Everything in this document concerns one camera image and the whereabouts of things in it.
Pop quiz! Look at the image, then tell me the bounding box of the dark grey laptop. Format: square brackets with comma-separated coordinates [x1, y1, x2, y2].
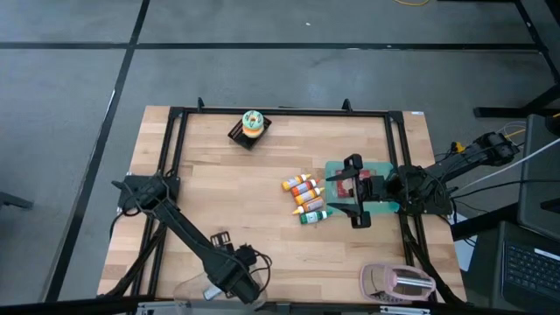
[488, 220, 560, 315]

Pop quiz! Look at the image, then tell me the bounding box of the pink rimmed clear container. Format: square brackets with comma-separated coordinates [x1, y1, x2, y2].
[359, 262, 438, 305]

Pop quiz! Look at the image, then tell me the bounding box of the yellow orange paint bottle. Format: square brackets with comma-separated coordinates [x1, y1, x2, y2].
[282, 173, 312, 192]

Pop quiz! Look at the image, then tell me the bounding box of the white cable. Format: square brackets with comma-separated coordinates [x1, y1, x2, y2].
[458, 136, 560, 193]

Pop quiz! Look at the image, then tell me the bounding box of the silver metal bracket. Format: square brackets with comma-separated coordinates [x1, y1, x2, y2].
[379, 304, 432, 315]

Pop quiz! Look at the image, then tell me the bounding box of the black frame beam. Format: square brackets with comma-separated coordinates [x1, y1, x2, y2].
[0, 296, 560, 315]

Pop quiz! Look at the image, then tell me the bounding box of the black square tray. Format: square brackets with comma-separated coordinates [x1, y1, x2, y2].
[227, 113, 273, 151]

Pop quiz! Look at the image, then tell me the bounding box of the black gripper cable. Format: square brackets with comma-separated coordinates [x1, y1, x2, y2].
[242, 249, 273, 288]

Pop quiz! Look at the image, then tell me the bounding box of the red orange paint bottle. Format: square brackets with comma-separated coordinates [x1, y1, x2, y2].
[290, 178, 321, 197]

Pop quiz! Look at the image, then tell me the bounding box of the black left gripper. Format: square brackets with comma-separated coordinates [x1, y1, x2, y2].
[209, 230, 258, 270]

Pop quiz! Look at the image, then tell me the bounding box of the orange brown paint bottle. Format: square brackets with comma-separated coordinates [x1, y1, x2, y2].
[291, 196, 326, 215]

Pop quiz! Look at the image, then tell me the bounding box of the mint glazed toy donut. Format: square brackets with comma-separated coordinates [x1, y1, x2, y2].
[241, 109, 265, 130]

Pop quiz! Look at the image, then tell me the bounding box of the grey equipment box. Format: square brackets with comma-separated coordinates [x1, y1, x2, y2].
[517, 114, 560, 231]

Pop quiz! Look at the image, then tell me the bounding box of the clear plastic bin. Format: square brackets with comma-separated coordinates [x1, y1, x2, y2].
[171, 269, 270, 310]

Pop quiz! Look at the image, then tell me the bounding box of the black floor stand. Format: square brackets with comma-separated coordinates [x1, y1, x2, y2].
[473, 0, 560, 119]

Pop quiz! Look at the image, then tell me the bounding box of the shiny steel cylinder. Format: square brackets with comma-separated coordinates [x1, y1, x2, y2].
[395, 274, 435, 291]

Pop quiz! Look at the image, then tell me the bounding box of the dark stand foot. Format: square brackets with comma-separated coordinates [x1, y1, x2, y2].
[0, 191, 35, 211]

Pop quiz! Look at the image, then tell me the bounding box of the teal plastic tray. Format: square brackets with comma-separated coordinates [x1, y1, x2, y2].
[324, 160, 401, 216]

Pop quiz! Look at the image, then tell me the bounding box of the orange glazed toy donut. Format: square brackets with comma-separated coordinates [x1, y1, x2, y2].
[241, 124, 265, 140]

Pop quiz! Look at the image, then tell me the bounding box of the black table frame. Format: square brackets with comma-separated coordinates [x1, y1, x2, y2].
[98, 98, 468, 307]

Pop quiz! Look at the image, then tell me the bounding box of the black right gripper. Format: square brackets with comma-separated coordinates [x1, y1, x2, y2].
[325, 153, 391, 229]

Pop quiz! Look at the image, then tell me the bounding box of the red foil snack packet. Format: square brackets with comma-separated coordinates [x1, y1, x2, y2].
[335, 168, 374, 200]

